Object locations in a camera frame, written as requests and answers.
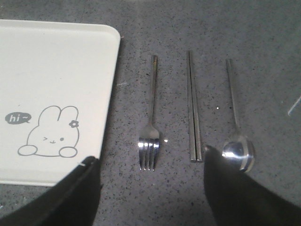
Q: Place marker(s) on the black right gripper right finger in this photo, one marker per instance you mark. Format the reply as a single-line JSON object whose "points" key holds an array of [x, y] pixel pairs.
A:
{"points": [[238, 200]]}

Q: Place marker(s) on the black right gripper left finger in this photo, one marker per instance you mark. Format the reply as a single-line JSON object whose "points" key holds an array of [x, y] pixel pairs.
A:
{"points": [[72, 202]]}

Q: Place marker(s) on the silver metal spoon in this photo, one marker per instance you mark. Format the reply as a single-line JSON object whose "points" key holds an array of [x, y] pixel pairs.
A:
{"points": [[239, 150]]}

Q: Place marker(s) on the silver metal chopstick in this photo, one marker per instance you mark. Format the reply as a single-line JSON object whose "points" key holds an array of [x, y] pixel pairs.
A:
{"points": [[195, 114], [193, 156]]}

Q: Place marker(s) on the silver metal fork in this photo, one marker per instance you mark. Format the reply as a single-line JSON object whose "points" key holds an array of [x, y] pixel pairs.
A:
{"points": [[148, 143]]}

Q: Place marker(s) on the cream rabbit print tray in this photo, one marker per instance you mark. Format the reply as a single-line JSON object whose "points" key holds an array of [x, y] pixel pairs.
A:
{"points": [[55, 88]]}

